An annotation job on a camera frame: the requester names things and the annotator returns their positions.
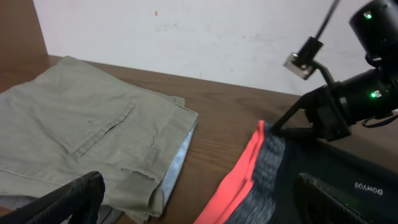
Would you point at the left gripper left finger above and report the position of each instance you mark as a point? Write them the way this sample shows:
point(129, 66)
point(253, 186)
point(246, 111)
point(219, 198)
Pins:
point(78, 202)

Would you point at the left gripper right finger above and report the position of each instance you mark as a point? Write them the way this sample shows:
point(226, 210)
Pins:
point(315, 203)

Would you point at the folded khaki trousers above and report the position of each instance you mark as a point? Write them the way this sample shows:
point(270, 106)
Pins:
point(75, 118)

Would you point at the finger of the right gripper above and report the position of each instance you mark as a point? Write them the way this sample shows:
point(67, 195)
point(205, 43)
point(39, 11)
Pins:
point(306, 102)

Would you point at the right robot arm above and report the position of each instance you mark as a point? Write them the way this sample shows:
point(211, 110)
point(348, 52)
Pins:
point(375, 26)

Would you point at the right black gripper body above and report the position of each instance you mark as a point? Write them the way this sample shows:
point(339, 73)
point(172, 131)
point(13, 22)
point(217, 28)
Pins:
point(369, 97)

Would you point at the black leggings red waistband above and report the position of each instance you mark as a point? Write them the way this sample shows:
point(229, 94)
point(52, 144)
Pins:
point(279, 180)

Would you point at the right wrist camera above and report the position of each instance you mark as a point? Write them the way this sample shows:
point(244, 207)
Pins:
point(300, 63)

